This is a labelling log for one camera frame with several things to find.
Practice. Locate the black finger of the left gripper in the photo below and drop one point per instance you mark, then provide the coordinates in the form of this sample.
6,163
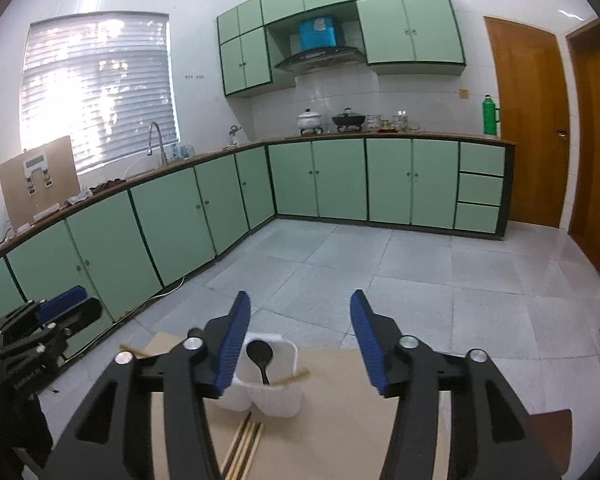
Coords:
79,317

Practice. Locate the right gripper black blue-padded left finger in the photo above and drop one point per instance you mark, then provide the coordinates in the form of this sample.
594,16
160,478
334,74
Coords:
109,435

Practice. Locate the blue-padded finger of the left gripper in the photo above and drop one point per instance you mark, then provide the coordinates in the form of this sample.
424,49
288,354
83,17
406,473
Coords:
51,309

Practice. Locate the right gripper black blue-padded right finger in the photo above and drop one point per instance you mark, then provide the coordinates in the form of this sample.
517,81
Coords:
491,435

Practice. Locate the black red-handled chopstick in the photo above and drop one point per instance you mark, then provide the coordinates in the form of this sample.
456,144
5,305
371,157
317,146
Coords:
239,433

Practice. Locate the red-handled bamboo chopstick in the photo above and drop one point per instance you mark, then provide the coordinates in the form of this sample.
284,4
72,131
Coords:
247,461

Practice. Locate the green lower kitchen cabinets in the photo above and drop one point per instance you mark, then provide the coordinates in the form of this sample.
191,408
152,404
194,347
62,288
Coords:
127,243

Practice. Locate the brown wooden stool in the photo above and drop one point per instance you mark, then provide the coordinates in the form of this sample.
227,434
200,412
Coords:
555,432

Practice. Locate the brown cardboard box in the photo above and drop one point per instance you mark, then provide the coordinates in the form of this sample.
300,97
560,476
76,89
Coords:
38,182

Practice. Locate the black ladle spoon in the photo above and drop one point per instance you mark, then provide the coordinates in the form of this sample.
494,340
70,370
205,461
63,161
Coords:
260,353

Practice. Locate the white twin utensil holder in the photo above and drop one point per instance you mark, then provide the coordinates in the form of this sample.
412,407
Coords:
247,390

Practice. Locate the window blinds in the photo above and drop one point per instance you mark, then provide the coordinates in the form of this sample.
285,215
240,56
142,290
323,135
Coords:
105,80

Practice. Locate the white cooking pot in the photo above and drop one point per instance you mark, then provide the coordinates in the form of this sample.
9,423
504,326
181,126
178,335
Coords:
310,122

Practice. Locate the green thermos bottle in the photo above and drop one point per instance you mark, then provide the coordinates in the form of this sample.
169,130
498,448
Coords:
490,116

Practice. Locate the black wok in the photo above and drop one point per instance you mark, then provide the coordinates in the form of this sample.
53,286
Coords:
348,120

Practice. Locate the wooden door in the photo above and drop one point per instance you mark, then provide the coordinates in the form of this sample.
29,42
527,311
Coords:
584,228
534,112

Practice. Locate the black range hood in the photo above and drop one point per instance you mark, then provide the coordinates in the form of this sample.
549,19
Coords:
321,45

